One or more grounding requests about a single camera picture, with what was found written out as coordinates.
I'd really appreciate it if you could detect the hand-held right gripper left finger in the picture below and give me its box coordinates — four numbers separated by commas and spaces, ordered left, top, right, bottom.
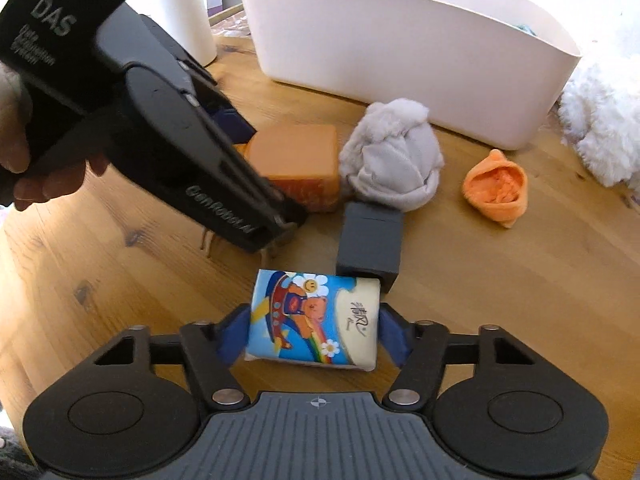
94, 303, 252, 414

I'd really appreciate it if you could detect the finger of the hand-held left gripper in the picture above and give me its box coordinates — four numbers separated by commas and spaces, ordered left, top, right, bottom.
182, 108, 310, 255
139, 14, 257, 144

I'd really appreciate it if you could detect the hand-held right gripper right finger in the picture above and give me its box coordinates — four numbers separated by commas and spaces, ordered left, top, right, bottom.
377, 302, 534, 412

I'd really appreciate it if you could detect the orange foam block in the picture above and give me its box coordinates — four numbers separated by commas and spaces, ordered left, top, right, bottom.
235, 124, 341, 214

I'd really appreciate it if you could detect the blue cartoon tissue pack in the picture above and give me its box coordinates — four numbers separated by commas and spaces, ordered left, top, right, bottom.
243, 268, 382, 372

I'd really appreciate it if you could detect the beige plastic storage bin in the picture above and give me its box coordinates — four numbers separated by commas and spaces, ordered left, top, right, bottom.
235, 0, 584, 151

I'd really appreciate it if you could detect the person's left hand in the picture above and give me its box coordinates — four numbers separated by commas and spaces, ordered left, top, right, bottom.
0, 61, 109, 212

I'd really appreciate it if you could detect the black box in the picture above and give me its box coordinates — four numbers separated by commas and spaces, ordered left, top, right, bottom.
335, 202, 405, 294

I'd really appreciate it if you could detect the white insulated bottle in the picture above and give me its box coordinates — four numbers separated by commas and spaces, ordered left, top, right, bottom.
127, 0, 219, 67

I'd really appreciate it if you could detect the grey cloth bundle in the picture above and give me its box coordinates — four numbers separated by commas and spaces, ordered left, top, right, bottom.
338, 98, 445, 213

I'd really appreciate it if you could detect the orange fleece sock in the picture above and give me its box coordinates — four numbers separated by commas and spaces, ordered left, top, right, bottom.
462, 148, 530, 230

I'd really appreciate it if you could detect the white fluffy plush toy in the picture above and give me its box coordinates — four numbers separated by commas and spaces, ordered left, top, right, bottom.
557, 10, 640, 189

